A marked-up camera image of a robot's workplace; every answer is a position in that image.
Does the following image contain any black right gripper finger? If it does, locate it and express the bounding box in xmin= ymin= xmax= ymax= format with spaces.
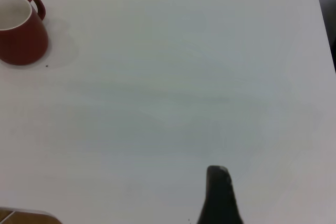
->
xmin=196 ymin=165 xmax=245 ymax=224

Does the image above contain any red ceramic mug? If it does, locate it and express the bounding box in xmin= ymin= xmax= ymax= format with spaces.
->
xmin=0 ymin=0 xmax=49 ymax=66

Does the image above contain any dark furniture piece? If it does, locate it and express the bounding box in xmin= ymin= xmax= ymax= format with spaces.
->
xmin=306 ymin=0 xmax=336 ymax=74

